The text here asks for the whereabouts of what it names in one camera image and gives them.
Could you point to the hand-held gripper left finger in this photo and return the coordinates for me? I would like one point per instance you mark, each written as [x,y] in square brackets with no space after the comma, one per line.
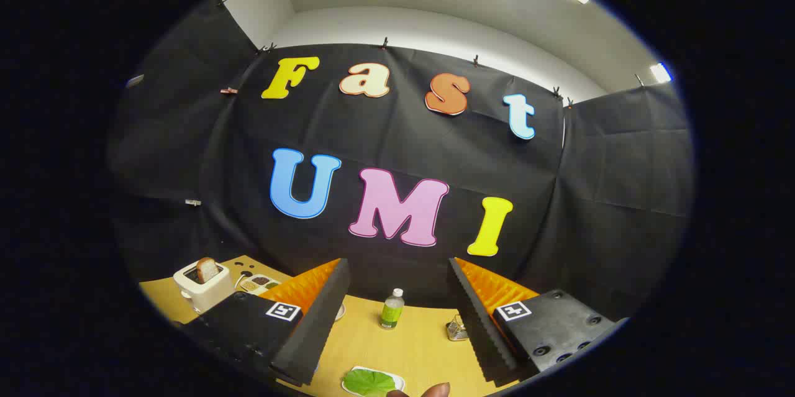
[323,322]

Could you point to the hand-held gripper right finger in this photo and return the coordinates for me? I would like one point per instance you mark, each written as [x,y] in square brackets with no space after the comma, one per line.
[478,322]

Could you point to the green lettuce leaf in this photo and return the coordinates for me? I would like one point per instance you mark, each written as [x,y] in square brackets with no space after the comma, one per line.
[369,383]

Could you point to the bread slice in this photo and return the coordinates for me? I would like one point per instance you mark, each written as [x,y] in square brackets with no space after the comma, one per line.
[207,271]

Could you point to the green label drink bottle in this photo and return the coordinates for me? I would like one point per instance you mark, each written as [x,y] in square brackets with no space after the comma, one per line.
[392,313]

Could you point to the divided white dish of beans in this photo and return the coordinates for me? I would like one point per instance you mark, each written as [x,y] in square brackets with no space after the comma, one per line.
[261,282]

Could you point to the white square plate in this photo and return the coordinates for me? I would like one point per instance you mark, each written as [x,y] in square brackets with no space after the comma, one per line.
[400,380]

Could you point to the white toaster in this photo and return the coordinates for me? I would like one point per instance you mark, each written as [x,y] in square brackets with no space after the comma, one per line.
[208,294]

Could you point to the small ceiling light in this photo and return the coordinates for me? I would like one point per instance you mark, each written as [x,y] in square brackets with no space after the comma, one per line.
[660,73]

